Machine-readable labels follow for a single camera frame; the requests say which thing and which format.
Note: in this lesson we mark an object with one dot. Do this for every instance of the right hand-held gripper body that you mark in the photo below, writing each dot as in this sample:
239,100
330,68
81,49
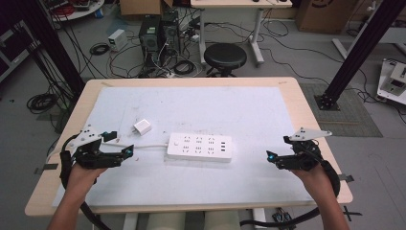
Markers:
300,159

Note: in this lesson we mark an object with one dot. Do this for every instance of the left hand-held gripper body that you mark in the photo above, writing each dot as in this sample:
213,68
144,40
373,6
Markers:
92,156

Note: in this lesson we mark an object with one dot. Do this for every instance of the white charger plug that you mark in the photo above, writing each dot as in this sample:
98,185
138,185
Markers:
142,126

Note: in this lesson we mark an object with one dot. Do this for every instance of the white power strip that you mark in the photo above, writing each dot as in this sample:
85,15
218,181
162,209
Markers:
199,147

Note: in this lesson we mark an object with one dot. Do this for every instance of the person's left hand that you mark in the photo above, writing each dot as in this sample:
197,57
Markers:
81,180

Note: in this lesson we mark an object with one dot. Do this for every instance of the person's right hand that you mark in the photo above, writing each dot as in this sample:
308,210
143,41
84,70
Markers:
316,182

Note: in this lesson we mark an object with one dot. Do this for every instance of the light wooden table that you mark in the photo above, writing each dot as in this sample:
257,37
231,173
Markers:
297,96

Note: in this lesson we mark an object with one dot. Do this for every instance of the grey tape strip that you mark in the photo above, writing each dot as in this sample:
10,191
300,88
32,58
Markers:
346,177
48,167

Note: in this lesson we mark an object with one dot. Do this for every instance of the small circuit board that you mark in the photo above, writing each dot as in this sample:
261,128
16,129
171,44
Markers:
284,218

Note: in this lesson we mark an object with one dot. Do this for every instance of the grey floor mat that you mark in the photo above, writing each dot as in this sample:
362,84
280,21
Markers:
348,118

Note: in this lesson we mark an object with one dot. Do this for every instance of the white table leg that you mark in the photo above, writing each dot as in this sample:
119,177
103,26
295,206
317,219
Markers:
130,222
260,218

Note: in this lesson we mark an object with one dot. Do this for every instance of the white table mat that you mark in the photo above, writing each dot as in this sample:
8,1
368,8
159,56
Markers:
198,108

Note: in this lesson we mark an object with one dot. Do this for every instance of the white power supply box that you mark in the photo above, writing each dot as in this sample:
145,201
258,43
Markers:
117,40

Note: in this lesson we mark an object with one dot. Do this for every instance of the black round stool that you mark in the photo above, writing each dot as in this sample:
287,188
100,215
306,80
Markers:
225,56

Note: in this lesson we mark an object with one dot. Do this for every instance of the black computer tower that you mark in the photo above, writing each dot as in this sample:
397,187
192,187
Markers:
170,32
150,38

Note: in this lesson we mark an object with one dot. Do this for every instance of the black metal stand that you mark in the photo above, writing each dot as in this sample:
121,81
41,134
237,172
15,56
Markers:
51,41
360,48

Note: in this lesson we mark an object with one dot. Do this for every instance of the white device board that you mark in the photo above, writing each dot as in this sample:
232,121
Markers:
392,81

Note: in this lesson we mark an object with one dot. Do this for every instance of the grey metal shelf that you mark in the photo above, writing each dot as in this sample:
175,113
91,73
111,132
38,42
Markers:
16,51

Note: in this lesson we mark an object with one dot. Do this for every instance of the large cardboard box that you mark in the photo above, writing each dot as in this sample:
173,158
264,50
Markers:
322,16

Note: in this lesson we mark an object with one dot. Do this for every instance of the round white table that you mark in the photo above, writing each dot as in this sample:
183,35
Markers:
79,11

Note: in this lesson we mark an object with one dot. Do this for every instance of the white desk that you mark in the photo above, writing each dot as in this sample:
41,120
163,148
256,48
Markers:
239,3

